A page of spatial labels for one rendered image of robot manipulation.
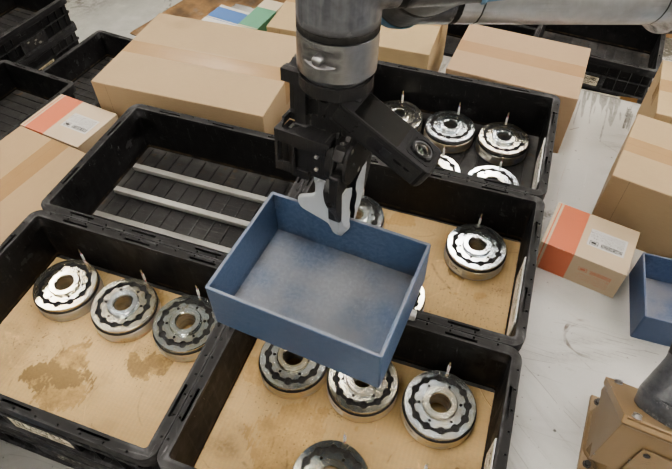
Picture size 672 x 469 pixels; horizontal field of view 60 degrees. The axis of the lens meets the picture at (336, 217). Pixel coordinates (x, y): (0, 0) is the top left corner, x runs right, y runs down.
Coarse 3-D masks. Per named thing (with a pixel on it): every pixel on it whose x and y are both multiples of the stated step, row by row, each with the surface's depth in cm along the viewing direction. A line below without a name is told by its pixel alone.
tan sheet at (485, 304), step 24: (384, 216) 108; (408, 216) 108; (432, 240) 104; (504, 240) 104; (432, 264) 100; (504, 264) 100; (432, 288) 97; (456, 288) 97; (480, 288) 97; (504, 288) 97; (432, 312) 94; (456, 312) 94; (480, 312) 94; (504, 312) 94
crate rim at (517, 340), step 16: (432, 176) 101; (448, 176) 101; (304, 192) 98; (496, 192) 98; (512, 192) 98; (544, 208) 96; (528, 256) 89; (528, 272) 87; (528, 288) 85; (528, 304) 83; (432, 320) 82; (448, 320) 82; (480, 336) 80; (496, 336) 80
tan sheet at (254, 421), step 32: (256, 352) 89; (256, 384) 86; (224, 416) 83; (256, 416) 83; (288, 416) 83; (320, 416) 83; (384, 416) 83; (480, 416) 83; (224, 448) 80; (256, 448) 80; (288, 448) 80; (384, 448) 80; (416, 448) 80; (480, 448) 80
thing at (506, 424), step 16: (416, 320) 82; (224, 336) 80; (448, 336) 80; (464, 336) 80; (224, 352) 79; (496, 352) 79; (512, 352) 78; (208, 368) 77; (512, 368) 77; (512, 384) 75; (192, 400) 74; (512, 400) 74; (512, 416) 72; (176, 432) 71; (160, 448) 70; (496, 448) 70; (160, 464) 68; (176, 464) 68; (496, 464) 68
